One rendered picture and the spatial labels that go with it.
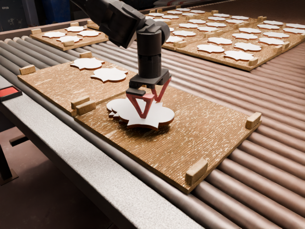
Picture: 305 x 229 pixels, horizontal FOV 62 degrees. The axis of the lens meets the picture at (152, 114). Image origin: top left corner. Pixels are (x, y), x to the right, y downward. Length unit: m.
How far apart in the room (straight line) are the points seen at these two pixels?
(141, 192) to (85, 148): 0.21
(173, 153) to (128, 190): 0.13
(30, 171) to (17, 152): 0.30
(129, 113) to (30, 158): 1.64
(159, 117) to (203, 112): 0.17
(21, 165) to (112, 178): 1.66
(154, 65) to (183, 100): 0.25
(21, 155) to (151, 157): 1.79
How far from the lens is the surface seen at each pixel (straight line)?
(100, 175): 0.59
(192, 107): 0.79
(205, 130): 0.69
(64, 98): 0.88
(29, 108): 0.91
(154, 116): 0.65
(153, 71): 0.61
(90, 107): 0.77
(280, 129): 0.81
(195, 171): 0.52
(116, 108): 0.71
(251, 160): 0.65
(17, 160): 2.26
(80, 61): 1.18
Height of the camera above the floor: 1.31
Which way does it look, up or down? 31 degrees down
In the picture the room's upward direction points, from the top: straight up
